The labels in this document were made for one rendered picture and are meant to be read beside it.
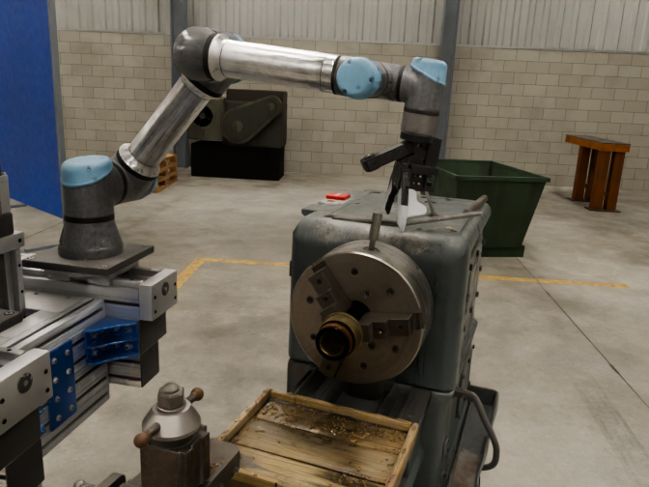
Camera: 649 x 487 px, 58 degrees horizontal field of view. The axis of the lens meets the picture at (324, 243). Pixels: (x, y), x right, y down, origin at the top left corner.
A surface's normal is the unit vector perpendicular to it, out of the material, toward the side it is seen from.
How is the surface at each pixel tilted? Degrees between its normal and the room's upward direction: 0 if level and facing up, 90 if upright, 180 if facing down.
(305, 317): 90
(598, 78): 90
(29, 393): 90
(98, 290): 90
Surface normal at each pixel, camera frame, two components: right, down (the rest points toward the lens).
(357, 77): -0.34, 0.23
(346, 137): -0.07, 0.25
